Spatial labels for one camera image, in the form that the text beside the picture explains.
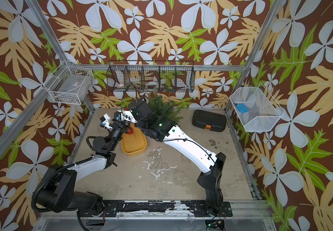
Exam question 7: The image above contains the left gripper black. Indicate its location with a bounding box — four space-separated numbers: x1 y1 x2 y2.
107 115 129 153

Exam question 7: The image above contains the red grid-textured ball ornament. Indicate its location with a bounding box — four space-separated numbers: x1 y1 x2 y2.
127 128 134 135

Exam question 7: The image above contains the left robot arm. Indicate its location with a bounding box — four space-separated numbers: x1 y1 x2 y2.
31 119 130 215

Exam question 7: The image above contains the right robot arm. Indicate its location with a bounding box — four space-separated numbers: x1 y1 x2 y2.
115 99 226 216

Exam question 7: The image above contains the small green christmas tree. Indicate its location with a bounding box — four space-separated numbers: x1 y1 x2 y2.
148 92 183 124

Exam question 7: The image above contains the yellow plastic tray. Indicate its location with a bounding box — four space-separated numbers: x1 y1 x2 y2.
121 124 147 157

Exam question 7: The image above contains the black plastic tool case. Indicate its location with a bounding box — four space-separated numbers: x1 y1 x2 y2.
192 110 227 132

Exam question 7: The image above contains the blue object in basket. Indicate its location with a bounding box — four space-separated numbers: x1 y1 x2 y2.
236 104 249 113

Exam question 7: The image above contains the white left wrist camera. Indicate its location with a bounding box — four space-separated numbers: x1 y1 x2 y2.
100 114 112 130

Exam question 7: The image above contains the black wire wall basket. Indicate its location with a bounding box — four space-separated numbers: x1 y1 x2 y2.
105 60 195 92

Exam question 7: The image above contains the white wire basket left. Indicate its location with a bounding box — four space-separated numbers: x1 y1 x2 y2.
44 62 94 105

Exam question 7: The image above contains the white wire basket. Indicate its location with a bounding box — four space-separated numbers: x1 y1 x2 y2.
44 62 94 105
230 84 285 133

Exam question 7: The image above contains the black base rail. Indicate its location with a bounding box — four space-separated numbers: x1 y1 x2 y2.
79 200 233 218

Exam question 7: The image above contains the aluminium frame post left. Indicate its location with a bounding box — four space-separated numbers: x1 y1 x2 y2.
26 1 94 113

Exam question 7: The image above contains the aluminium frame post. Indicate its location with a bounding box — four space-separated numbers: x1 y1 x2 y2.
26 1 94 113
224 0 287 112

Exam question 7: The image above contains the white wire basket right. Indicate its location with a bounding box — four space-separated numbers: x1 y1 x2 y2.
230 84 285 133

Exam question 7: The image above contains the aluminium frame post right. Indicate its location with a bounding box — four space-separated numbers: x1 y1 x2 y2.
224 0 287 112

